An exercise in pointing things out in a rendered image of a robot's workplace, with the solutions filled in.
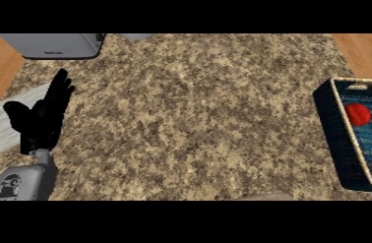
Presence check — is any red tomato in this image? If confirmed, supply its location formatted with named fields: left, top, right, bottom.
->
left=344, top=102, right=372, bottom=127

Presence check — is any grey box appliance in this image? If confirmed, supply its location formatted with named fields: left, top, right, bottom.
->
left=0, top=32, right=108, bottom=60

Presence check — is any dark blue wicker basket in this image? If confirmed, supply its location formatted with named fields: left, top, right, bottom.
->
left=313, top=77, right=372, bottom=193

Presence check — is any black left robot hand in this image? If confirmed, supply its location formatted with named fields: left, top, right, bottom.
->
left=2, top=68, right=77, bottom=155

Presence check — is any pale grey round object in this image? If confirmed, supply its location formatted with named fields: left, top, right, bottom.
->
left=118, top=32, right=157, bottom=41

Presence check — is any pale wooden cutting board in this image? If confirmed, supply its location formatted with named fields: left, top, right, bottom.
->
left=0, top=83, right=53, bottom=152

